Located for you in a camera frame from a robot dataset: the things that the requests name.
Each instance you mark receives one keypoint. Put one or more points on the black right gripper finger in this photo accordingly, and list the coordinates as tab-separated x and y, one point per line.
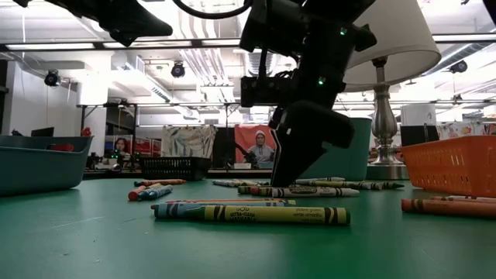
274	162
294	162

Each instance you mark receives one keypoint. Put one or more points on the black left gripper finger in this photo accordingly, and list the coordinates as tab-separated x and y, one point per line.
143	23
118	35

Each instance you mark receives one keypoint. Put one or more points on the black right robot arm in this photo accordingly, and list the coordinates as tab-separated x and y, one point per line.
310	23

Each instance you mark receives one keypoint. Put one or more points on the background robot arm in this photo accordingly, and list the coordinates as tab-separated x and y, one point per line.
248	157

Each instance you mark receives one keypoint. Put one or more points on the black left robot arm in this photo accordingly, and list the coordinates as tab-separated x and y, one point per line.
23	3

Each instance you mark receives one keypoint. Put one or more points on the person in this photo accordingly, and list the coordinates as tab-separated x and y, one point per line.
261	152
122	145

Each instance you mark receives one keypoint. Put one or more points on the red backdrop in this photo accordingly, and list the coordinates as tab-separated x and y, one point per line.
244	135

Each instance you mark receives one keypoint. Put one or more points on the teal plastic bin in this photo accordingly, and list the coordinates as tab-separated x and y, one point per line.
356	162

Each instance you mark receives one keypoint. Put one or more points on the black panel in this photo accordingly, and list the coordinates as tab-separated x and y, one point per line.
223	147

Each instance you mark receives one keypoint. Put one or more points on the yellow green crayon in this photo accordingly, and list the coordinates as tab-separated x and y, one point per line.
271	215

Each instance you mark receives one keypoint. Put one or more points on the black ceiling spotlight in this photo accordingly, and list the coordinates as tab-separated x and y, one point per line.
51	78
178	71
459	66

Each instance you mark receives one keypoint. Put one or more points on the patterned cloth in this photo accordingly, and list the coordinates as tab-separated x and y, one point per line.
190	141

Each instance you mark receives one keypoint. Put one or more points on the dark green tipped crayon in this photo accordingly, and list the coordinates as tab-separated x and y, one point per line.
391	185

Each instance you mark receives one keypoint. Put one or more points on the black mesh basket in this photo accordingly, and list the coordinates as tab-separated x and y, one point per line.
174	168

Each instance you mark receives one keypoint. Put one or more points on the red object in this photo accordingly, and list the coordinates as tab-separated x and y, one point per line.
86	132

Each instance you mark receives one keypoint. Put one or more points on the table lamp white shade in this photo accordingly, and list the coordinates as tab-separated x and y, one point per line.
395	46

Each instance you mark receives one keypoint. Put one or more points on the red storage bins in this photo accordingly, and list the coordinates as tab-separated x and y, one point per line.
147	147

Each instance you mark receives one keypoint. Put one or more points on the background robot arms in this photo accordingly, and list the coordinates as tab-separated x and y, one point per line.
116	156

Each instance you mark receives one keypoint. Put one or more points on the orange mesh basket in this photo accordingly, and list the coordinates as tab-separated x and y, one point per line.
445	166

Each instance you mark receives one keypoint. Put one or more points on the colourful cloth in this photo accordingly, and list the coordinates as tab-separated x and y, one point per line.
461	129

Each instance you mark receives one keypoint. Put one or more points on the grey-blue plastic bin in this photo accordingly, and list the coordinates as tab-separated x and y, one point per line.
38	170

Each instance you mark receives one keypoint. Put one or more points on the green table mat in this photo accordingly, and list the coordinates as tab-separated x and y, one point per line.
116	248

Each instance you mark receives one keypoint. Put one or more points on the black table frame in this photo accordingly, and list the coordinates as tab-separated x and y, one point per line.
232	174

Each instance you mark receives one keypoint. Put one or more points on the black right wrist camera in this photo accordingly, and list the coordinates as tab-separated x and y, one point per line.
263	91

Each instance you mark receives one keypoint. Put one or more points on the background black rig frame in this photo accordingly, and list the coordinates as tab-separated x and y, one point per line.
82	116

